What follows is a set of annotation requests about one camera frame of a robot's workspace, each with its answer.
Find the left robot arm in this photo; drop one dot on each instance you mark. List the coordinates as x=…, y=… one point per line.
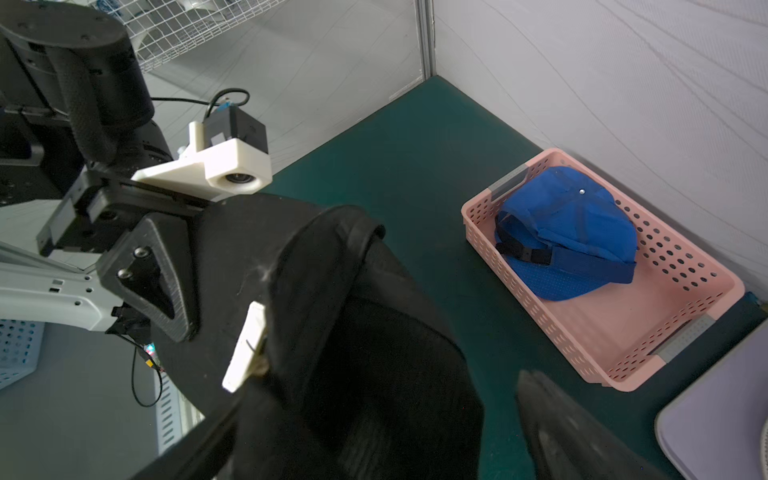
x=77, y=126

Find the blue baseball cap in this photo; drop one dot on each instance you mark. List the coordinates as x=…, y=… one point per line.
x=564, y=236

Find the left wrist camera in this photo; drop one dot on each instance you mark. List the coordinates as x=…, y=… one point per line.
x=227, y=156

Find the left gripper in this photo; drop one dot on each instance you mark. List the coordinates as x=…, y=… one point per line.
x=151, y=266

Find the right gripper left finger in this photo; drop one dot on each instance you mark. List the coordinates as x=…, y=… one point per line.
x=206, y=450

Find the pink plastic basket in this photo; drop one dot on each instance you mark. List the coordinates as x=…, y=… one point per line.
x=618, y=335

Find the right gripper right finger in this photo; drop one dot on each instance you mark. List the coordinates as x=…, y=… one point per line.
x=565, y=441

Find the black baseball cap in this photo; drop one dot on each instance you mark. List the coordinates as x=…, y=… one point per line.
x=350, y=370

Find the white perforated vent strip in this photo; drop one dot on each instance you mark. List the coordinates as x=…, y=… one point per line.
x=176, y=416

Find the white wire basket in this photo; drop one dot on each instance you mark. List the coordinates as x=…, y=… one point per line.
x=162, y=30

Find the lilac tray mat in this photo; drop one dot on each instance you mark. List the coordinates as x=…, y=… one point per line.
x=717, y=428

